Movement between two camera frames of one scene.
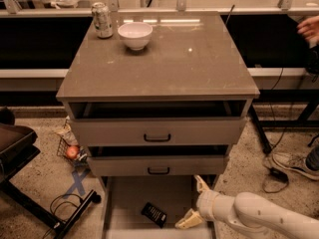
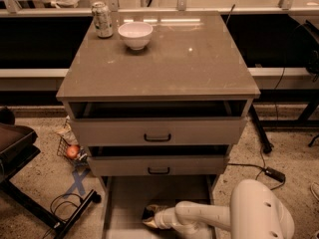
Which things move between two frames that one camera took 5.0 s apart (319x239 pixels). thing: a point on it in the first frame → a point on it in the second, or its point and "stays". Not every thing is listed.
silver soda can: [102, 20] stays
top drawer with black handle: [113, 131] stays
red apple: [72, 152] stays
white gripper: [206, 205] → [159, 217]
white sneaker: [306, 163] → [314, 188]
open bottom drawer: [125, 197] stays
